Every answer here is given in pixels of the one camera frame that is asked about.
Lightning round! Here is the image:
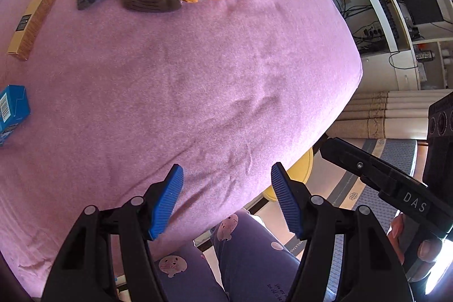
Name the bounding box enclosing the blue cardboard box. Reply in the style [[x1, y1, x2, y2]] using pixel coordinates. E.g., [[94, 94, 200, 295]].
[[0, 85, 31, 147]]

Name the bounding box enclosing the white power strip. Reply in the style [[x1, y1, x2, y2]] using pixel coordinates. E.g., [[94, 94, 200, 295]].
[[361, 24, 384, 37]]

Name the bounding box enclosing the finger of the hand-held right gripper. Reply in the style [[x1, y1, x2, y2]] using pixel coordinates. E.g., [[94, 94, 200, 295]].
[[320, 137, 395, 191]]

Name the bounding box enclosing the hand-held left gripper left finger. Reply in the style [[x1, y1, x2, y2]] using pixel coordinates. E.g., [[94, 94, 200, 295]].
[[44, 164, 185, 302]]

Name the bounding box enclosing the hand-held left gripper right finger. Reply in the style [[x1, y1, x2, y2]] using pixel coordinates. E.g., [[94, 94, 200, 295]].
[[271, 162, 413, 302]]

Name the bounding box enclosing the tan cardboard box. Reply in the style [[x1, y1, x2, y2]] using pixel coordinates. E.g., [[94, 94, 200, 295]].
[[7, 0, 60, 61]]

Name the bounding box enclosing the beige bed skirt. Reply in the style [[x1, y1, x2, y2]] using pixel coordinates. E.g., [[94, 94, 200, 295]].
[[331, 90, 453, 140]]

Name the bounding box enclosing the person's right hand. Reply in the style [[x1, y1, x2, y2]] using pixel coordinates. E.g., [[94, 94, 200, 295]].
[[389, 213, 444, 265]]

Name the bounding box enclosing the person's leg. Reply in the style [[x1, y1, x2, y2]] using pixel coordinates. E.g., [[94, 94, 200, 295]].
[[156, 242, 227, 302], [210, 210, 308, 302]]

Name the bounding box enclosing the black keyboard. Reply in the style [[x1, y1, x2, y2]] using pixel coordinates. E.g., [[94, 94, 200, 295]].
[[366, 0, 400, 41]]

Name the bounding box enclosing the pink bed sheet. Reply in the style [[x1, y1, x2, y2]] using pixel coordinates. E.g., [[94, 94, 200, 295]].
[[0, 0, 363, 292]]

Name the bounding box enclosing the person's left leg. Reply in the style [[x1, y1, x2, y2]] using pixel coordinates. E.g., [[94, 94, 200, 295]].
[[156, 242, 227, 302]]

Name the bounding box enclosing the yellow stool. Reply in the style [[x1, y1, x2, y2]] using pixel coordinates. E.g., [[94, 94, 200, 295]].
[[265, 146, 315, 202]]

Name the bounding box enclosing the person's right leg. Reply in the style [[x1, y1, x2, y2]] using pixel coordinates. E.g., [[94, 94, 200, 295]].
[[210, 210, 308, 302]]

